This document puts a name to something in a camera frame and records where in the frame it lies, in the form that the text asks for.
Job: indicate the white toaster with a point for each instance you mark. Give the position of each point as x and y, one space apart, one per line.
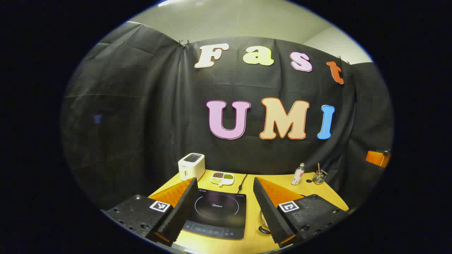
190 169

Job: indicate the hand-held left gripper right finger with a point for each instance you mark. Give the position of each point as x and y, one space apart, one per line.
270 215

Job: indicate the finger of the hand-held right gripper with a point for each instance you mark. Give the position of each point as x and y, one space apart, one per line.
376 158

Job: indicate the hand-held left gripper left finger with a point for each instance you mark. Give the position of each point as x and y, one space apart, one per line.
182 211

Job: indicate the white divided dish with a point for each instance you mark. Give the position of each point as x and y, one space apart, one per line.
222 183

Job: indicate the black induction cooktop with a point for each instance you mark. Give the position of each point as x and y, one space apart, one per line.
219 218

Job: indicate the small bottle with pink label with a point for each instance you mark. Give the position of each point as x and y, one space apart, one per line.
297 176

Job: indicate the heap of green beans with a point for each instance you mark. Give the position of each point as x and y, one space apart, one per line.
228 176

